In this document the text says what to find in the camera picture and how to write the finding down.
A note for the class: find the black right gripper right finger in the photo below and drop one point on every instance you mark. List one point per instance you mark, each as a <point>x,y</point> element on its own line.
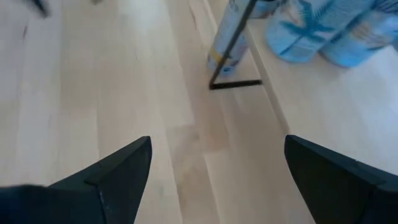
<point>342,193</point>

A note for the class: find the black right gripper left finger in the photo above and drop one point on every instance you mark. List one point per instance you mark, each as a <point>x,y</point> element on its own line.
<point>118,186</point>

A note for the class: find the orange print Celsius can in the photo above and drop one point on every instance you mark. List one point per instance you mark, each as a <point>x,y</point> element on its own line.
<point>357,43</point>

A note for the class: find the blue print Celsius can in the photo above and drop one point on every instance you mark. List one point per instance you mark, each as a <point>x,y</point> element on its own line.
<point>298,34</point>

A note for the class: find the white yellow Celsius can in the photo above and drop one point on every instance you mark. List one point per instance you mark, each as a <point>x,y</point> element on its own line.
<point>224,37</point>

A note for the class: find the wooden shelf with black legs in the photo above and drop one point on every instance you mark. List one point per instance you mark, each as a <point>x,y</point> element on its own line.
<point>326,109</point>

